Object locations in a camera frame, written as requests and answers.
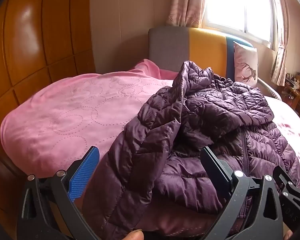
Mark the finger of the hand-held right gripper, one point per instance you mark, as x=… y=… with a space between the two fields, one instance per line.
x=292 y=200

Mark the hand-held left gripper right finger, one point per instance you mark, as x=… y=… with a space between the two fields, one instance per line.
x=215 y=166

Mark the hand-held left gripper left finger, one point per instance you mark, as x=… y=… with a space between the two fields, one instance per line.
x=83 y=172

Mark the purple quilted puffer jacket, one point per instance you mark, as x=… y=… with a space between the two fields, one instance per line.
x=210 y=120

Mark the person's left hand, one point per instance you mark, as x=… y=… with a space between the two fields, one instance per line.
x=135 y=235

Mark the pink dotted-circle blanket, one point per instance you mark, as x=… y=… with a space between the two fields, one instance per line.
x=72 y=115

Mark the cluttered wooden side table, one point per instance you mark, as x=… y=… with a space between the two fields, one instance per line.
x=297 y=90

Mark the pink deer print pillow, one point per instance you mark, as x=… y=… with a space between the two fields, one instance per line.
x=246 y=62

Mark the grey yellow blue headboard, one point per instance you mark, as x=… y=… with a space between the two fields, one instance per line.
x=205 y=50

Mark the pink star print curtain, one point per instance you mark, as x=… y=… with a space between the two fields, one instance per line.
x=187 y=2
x=280 y=57

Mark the wooden wardrobe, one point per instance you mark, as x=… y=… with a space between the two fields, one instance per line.
x=30 y=42

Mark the window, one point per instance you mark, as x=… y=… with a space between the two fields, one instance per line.
x=235 y=2

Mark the white bed rail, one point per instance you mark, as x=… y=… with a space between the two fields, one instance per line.
x=270 y=87

